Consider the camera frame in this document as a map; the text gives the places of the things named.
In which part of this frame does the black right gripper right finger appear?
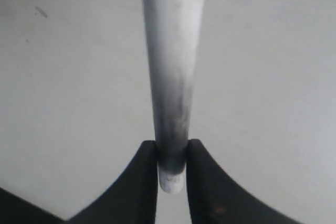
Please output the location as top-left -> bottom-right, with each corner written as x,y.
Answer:
186,139 -> 296,224

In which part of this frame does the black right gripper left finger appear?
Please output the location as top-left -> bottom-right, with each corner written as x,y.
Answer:
65,141 -> 158,224

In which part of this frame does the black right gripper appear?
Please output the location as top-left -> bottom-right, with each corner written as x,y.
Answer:
1,188 -> 64,224

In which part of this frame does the white drumstick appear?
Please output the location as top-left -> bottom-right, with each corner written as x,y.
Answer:
142,0 -> 204,194

